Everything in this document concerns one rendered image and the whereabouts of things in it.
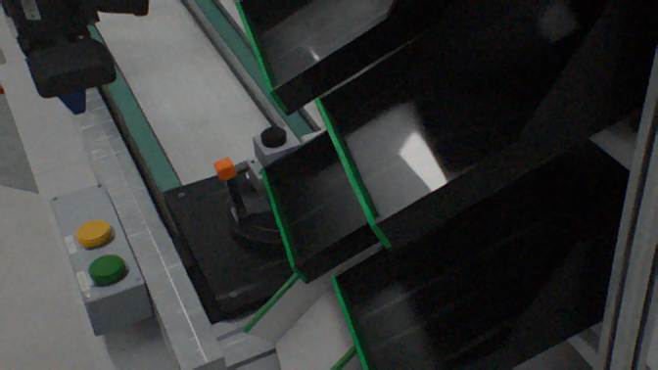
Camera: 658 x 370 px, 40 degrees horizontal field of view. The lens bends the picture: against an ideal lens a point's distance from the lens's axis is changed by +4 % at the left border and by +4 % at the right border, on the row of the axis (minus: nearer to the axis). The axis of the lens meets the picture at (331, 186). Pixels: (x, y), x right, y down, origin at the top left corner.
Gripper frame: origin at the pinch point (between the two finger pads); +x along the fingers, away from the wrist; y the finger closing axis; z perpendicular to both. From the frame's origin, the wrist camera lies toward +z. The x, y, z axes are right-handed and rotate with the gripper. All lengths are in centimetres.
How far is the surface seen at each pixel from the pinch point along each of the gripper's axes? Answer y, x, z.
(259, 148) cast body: 4.6, 17.1, 18.0
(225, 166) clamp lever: 4.3, 17.9, 13.6
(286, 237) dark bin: -24.3, 4.6, 10.9
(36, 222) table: 33, 40, -8
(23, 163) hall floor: 177, 125, -10
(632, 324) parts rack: -48, -3, 23
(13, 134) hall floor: 195, 125, -10
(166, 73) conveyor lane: 54, 34, 18
